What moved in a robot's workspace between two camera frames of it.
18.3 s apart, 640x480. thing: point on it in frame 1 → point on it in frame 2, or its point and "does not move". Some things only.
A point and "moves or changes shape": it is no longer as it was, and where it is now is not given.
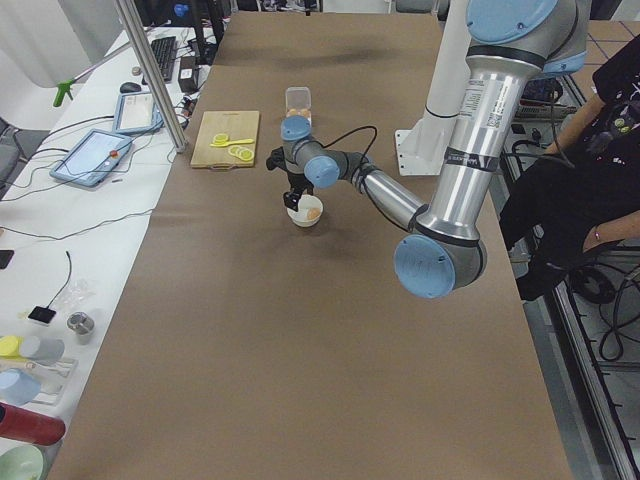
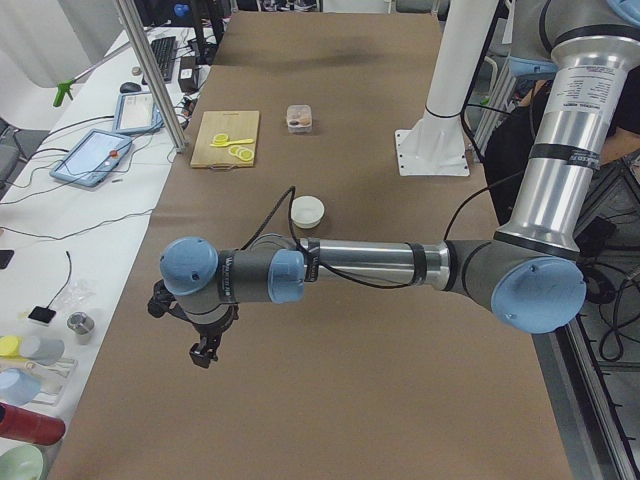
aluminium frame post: x=150 y=75 does not move
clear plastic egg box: x=298 y=102 moves or changes shape
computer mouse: x=130 y=87 does not move
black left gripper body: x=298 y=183 → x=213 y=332
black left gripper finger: x=291 y=200 → x=200 y=352
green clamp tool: x=62 y=89 does not move
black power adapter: x=187 y=76 does not move
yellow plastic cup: x=12 y=346 does not move
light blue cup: x=18 y=387 does not move
